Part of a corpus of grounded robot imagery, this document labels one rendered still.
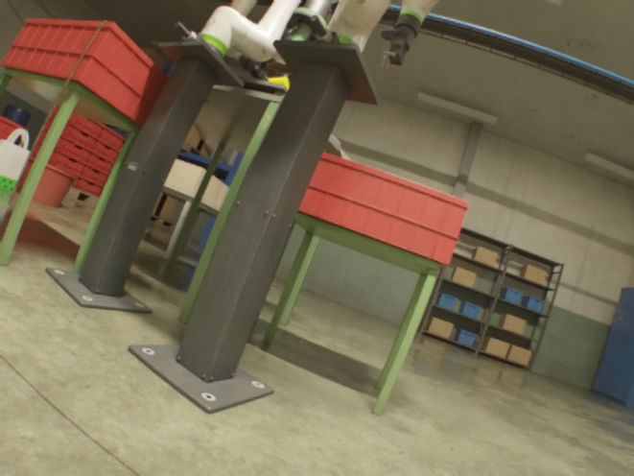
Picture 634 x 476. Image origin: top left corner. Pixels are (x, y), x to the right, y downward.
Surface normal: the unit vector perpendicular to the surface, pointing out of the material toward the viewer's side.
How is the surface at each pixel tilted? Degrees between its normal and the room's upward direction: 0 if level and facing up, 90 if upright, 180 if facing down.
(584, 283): 90
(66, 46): 90
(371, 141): 90
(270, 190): 90
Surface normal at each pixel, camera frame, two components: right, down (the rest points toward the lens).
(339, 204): -0.14, -0.19
